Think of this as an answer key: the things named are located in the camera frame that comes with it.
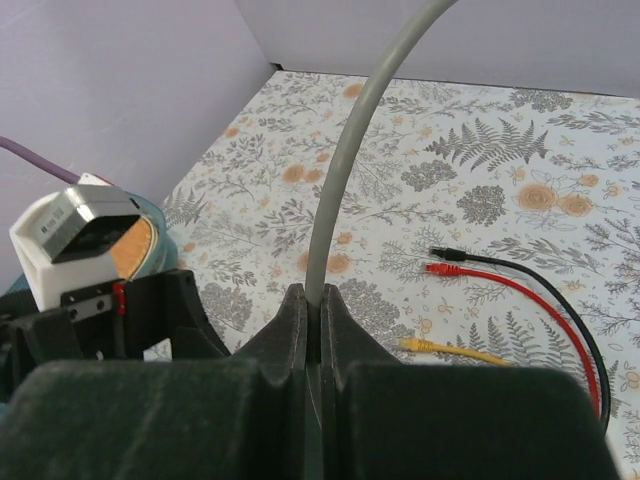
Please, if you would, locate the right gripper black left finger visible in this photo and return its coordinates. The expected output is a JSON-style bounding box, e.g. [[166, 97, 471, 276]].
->
[[1, 285, 306, 479]]

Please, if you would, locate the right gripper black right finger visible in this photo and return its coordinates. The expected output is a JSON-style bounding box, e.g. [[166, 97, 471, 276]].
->
[[320, 285, 618, 479]]

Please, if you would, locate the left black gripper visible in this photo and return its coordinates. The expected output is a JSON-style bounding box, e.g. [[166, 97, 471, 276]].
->
[[1, 269, 230, 400]]

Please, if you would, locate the yellow ethernet cable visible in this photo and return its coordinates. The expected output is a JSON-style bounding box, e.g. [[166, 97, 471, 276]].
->
[[397, 337, 513, 367]]

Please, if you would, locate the red ethernet cable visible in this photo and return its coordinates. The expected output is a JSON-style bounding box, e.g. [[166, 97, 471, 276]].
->
[[424, 261, 603, 416]]

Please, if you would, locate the black ethernet cable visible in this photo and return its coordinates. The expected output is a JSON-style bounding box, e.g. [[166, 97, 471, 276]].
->
[[430, 246, 613, 436]]

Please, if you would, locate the grey ethernet cable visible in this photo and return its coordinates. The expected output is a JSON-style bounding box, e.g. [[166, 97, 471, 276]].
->
[[303, 0, 459, 306]]

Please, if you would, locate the orange woven round plate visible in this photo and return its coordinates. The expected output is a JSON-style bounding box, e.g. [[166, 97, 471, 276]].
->
[[110, 217, 153, 279]]

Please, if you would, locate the floral patterned table mat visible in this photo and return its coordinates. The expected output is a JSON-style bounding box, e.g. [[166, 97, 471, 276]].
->
[[163, 72, 639, 479]]

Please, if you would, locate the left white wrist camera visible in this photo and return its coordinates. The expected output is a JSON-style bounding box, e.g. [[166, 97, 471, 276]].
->
[[9, 184, 140, 311]]

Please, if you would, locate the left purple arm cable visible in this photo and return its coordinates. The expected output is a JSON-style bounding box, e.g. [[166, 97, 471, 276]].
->
[[0, 135, 81, 184]]

